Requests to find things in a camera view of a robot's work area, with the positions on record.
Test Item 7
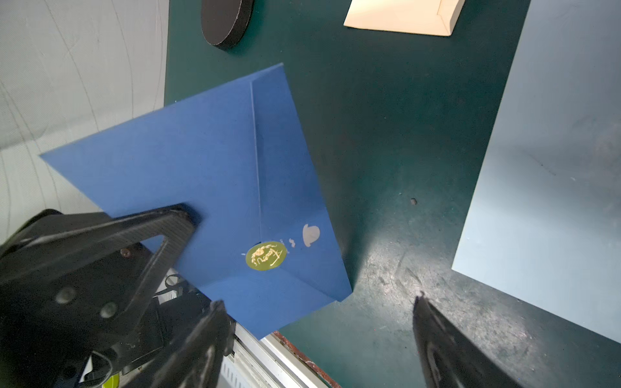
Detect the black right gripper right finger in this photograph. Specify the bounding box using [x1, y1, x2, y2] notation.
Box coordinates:
[412, 294, 520, 387]

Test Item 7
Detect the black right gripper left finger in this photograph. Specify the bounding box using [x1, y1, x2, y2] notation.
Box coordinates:
[126, 299, 233, 387]

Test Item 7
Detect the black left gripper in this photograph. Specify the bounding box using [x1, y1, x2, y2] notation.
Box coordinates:
[1, 205, 200, 387]

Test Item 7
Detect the blue envelope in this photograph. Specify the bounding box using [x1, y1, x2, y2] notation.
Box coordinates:
[42, 65, 352, 338]

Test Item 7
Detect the light teal envelope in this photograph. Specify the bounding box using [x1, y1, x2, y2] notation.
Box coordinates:
[452, 1, 620, 341]

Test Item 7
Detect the cream yellow envelope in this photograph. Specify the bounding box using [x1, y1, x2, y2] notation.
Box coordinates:
[344, 0, 465, 37]

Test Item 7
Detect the copper wine glass stand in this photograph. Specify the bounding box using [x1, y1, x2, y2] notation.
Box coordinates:
[201, 0, 255, 50]

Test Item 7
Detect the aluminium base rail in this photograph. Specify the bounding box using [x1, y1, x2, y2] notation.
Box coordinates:
[217, 324, 339, 388]

